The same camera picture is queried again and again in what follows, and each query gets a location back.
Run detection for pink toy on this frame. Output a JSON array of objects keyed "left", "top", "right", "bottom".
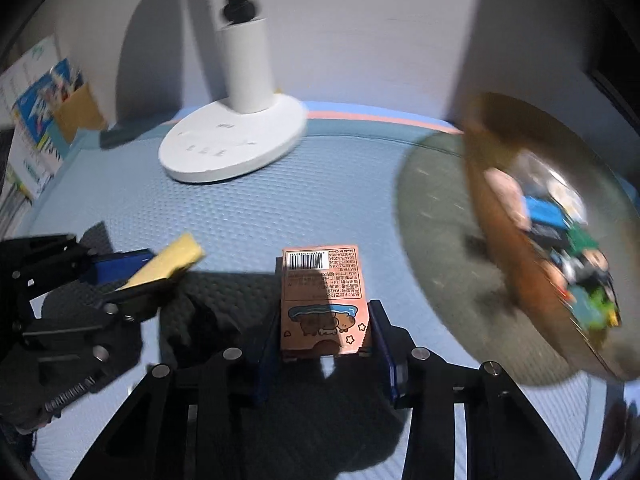
[{"left": 484, "top": 167, "right": 533, "bottom": 229}]

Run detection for amber ribbed glass bowl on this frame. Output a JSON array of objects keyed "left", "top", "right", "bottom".
[{"left": 462, "top": 91, "right": 640, "bottom": 382}]

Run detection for blue rectangular box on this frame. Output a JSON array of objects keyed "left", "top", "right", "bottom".
[{"left": 522, "top": 197, "right": 572, "bottom": 227}]

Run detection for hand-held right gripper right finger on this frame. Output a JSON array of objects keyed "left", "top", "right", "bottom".
[{"left": 369, "top": 299, "right": 568, "bottom": 480}]

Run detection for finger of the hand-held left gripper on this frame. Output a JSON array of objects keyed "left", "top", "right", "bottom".
[
  {"left": 22, "top": 269, "right": 190, "bottom": 367},
  {"left": 0, "top": 234, "right": 156, "bottom": 306}
]

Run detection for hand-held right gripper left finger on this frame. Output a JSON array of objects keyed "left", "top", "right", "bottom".
[{"left": 70, "top": 307, "right": 281, "bottom": 480}]

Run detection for white desk lamp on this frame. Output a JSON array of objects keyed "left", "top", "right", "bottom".
[{"left": 158, "top": 0, "right": 307, "bottom": 184}]

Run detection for printed paper sheets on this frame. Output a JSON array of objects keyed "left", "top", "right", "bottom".
[{"left": 0, "top": 35, "right": 67, "bottom": 221}]

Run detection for pink printed box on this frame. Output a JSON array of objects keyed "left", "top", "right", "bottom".
[{"left": 276, "top": 246, "right": 373, "bottom": 363}]

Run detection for bright green toy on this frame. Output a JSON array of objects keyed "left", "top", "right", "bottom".
[{"left": 575, "top": 286, "right": 622, "bottom": 331}]

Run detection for colourful printed booklet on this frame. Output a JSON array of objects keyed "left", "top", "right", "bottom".
[{"left": 12, "top": 57, "right": 83, "bottom": 161}]

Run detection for black and orange toy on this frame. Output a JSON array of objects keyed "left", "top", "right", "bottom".
[{"left": 550, "top": 250, "right": 611, "bottom": 287}]

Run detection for blue desk mat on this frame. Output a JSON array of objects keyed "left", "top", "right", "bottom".
[{"left": 0, "top": 100, "right": 640, "bottom": 480}]

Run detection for cardboard box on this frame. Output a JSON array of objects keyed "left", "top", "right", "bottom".
[{"left": 52, "top": 82, "right": 109, "bottom": 144}]

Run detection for yellow block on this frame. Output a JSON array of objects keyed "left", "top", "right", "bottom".
[{"left": 122, "top": 232, "right": 206, "bottom": 291}]

